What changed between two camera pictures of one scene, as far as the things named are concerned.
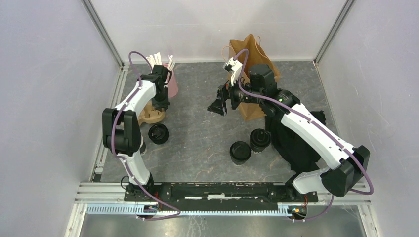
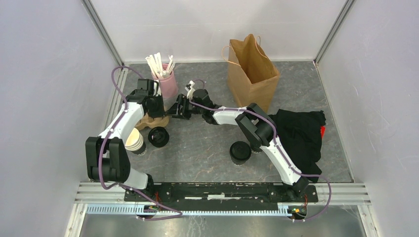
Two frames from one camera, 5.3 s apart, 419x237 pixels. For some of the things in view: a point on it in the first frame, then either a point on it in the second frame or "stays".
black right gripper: [224, 92] to [182, 101]
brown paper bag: [247, 51] stays
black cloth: [301, 155] stays
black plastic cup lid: [240, 151] stays
